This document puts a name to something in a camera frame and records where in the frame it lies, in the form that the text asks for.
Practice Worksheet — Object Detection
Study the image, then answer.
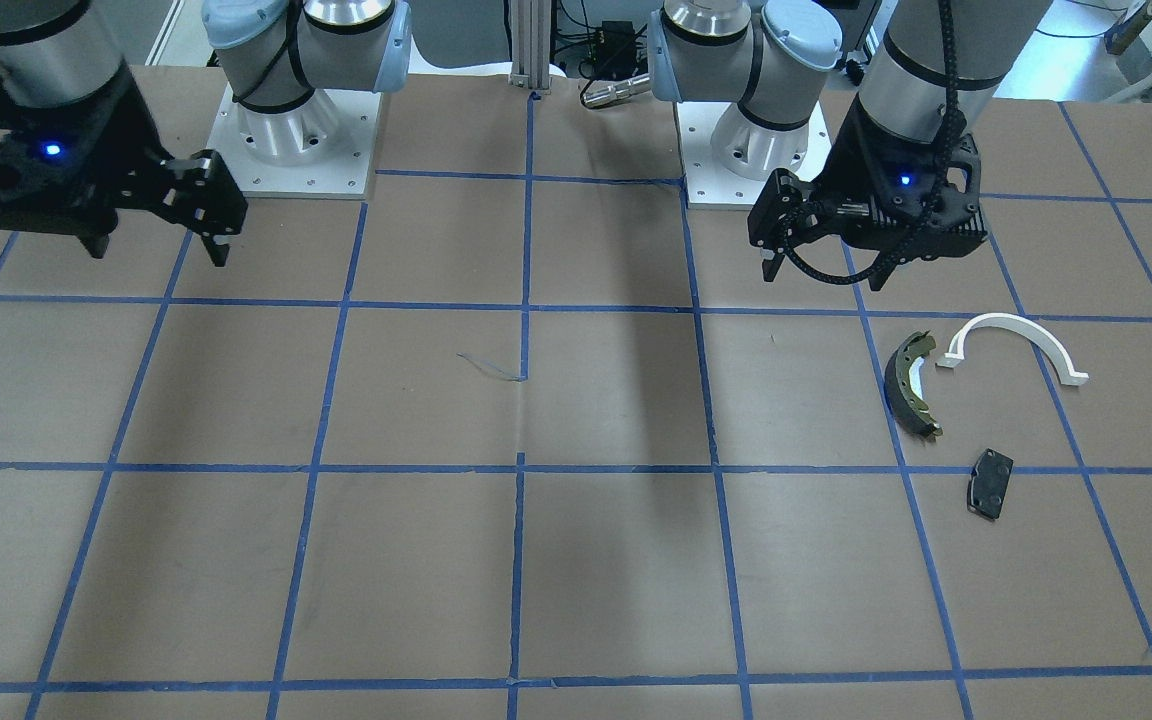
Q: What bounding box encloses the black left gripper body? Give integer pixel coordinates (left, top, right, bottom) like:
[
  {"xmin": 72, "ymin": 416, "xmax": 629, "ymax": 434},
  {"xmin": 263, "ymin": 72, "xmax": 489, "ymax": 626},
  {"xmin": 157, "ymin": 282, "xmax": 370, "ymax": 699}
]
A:
[{"xmin": 748, "ymin": 100, "xmax": 990, "ymax": 263}]

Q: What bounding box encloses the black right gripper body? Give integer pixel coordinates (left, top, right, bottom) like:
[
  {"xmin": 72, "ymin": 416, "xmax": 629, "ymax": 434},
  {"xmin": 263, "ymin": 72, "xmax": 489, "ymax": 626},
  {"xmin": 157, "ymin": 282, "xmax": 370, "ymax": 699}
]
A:
[{"xmin": 0, "ymin": 67, "xmax": 248, "ymax": 241}]

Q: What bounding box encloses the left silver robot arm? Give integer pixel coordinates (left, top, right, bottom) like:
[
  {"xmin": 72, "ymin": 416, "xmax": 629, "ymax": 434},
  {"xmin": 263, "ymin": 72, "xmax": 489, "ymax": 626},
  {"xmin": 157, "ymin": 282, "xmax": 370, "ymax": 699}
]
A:
[{"xmin": 645, "ymin": 1, "xmax": 1049, "ymax": 291}]

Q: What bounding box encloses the green curved brake shoe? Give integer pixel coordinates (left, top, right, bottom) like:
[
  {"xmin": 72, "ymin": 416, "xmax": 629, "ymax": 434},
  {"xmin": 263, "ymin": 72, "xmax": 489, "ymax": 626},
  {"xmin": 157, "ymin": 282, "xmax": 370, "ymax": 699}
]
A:
[{"xmin": 884, "ymin": 331, "xmax": 943, "ymax": 439}]

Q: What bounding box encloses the black brake pad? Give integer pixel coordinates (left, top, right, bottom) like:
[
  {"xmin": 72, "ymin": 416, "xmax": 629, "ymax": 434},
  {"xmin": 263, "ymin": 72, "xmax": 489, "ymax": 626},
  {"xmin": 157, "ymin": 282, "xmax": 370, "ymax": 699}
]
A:
[{"xmin": 967, "ymin": 448, "xmax": 1014, "ymax": 521}]

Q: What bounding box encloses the white curved plastic bracket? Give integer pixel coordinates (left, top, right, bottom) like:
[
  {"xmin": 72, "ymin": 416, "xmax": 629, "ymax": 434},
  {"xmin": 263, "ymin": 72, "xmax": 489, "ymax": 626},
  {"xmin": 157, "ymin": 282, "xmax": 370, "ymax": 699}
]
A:
[{"xmin": 934, "ymin": 313, "xmax": 1091, "ymax": 387}]

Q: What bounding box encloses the aluminium frame post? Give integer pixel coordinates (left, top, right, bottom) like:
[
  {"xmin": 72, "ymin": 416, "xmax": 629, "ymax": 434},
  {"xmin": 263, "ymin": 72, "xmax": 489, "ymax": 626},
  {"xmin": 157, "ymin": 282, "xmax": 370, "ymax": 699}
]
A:
[{"xmin": 506, "ymin": 0, "xmax": 553, "ymax": 96}]

